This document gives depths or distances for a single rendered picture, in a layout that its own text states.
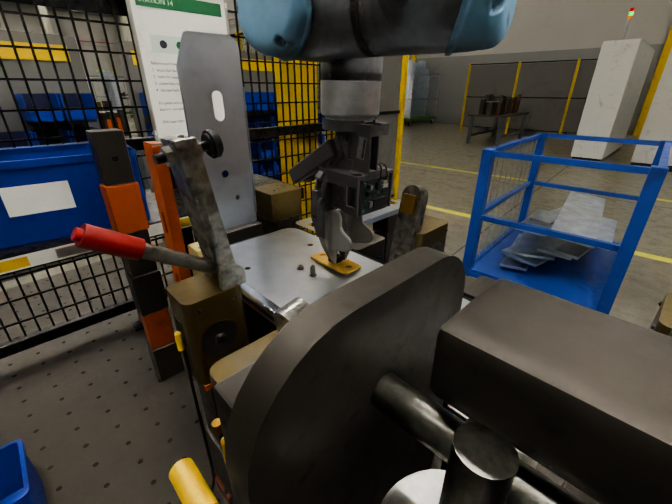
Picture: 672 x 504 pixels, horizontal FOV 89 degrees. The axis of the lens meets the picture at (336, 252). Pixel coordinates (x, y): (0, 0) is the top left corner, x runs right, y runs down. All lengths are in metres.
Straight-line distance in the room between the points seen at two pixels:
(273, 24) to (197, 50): 0.36
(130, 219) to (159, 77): 0.39
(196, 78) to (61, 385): 0.68
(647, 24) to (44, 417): 14.45
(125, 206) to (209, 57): 0.29
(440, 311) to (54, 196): 0.65
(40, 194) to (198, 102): 0.29
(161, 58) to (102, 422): 0.76
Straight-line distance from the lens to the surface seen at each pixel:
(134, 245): 0.37
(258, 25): 0.35
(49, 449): 0.84
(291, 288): 0.49
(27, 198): 0.72
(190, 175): 0.37
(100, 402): 0.87
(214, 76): 0.69
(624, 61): 8.08
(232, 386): 0.19
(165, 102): 0.95
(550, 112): 12.30
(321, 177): 0.47
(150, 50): 0.95
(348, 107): 0.44
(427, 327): 0.17
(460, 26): 0.29
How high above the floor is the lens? 1.26
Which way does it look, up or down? 25 degrees down
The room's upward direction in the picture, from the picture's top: straight up
